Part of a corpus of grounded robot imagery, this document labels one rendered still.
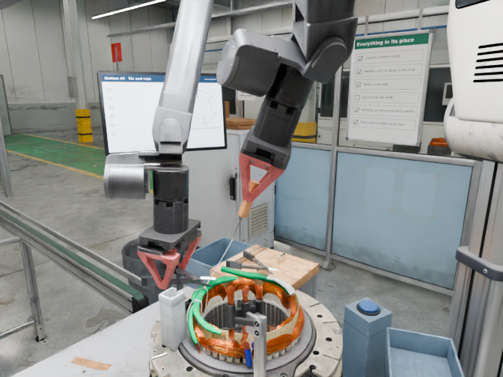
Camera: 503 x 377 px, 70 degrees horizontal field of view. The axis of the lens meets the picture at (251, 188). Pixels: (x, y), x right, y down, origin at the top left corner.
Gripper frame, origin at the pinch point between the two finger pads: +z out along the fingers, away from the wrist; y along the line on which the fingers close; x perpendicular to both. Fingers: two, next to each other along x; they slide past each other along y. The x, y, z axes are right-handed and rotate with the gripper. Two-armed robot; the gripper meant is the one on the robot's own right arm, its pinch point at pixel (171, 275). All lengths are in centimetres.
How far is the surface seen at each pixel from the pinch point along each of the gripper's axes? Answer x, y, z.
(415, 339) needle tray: 42.6, -11.7, 9.6
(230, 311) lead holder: 15.8, 13.3, -5.7
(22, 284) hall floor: -214, -142, 132
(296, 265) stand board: 17.4, -31.1, 9.8
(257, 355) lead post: 19.4, 12.4, 0.6
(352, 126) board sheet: 21, -236, -6
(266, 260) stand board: 9.4, -31.7, 10.3
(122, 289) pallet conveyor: -50, -52, 45
